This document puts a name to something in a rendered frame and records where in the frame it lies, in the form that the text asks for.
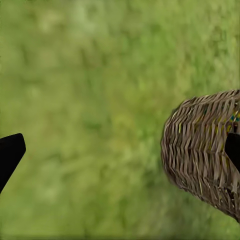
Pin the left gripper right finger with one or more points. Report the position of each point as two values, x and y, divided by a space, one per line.
232 149

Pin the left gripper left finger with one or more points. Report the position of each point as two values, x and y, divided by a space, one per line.
12 149

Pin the wicker basket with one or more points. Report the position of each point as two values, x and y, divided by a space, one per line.
185 153

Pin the easter egg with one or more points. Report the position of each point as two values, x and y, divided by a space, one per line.
216 128
220 159

